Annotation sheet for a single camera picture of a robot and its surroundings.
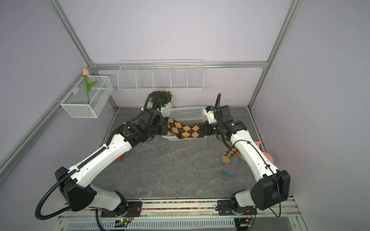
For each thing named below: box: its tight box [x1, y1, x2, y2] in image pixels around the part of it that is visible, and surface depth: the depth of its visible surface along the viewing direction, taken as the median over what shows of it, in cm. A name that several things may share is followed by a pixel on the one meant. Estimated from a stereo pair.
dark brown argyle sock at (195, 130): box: [176, 122, 205, 140], surface depth 82 cm
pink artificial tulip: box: [82, 67, 98, 105], surface depth 86 cm
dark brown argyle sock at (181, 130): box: [164, 116, 192, 140], surface depth 82 cm
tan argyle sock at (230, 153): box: [221, 134, 246, 164], surface depth 93 cm
